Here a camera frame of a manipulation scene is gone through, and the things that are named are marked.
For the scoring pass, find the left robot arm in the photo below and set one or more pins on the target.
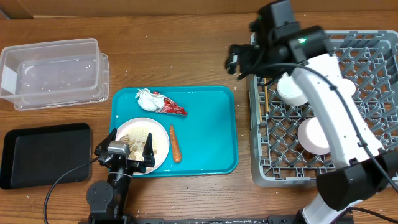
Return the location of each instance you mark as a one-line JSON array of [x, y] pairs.
[[107, 199]]

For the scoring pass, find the clear plastic bin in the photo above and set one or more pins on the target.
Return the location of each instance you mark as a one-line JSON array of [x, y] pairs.
[[54, 74]]

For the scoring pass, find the black tray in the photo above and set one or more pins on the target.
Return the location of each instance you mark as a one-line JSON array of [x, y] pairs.
[[39, 156]]

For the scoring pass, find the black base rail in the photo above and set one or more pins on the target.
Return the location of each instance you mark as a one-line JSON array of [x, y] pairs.
[[217, 220]]

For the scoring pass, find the grey dish rack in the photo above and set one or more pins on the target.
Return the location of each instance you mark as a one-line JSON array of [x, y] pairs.
[[369, 59]]

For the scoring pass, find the pink bowl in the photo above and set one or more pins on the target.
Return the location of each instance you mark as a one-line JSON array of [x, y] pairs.
[[312, 138]]

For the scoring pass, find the red snack wrapper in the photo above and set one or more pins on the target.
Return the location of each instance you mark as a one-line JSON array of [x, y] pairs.
[[169, 106]]

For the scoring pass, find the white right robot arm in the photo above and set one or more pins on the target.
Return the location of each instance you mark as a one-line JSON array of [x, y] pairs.
[[362, 166]]

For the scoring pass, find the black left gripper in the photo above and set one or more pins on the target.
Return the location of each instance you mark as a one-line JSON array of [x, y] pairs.
[[140, 166]]

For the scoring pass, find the teal plastic tray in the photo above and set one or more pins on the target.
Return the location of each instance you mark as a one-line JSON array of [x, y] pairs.
[[206, 135]]

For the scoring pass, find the pink plate with food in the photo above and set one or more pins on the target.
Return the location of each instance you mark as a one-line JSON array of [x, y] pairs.
[[135, 132]]

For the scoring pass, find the wooden chopstick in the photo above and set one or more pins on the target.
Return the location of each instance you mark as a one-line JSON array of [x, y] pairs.
[[266, 96], [259, 109]]

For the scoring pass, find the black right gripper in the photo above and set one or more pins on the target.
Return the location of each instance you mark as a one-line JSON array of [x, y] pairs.
[[250, 53]]

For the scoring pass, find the orange carrot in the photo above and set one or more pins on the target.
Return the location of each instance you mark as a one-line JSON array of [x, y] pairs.
[[176, 153]]

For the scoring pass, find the white cup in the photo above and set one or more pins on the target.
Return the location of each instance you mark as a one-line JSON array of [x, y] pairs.
[[348, 87]]

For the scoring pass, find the white bowl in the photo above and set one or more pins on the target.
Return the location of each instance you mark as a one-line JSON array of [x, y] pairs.
[[289, 91]]

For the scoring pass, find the white tissue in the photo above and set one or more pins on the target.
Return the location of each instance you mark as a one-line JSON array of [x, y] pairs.
[[150, 101]]

